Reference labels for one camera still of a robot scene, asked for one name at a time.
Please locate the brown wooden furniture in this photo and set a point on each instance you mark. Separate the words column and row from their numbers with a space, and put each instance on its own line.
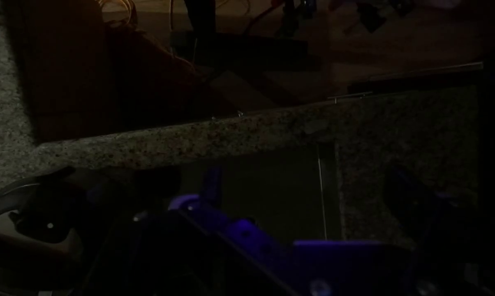
column 66, row 70

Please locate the black stand base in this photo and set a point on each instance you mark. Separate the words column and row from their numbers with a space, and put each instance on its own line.
column 240, row 49

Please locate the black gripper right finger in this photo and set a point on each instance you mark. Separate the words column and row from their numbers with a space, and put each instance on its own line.
column 416, row 207

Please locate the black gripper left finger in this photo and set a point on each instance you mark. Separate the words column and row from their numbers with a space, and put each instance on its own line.
column 211, row 210

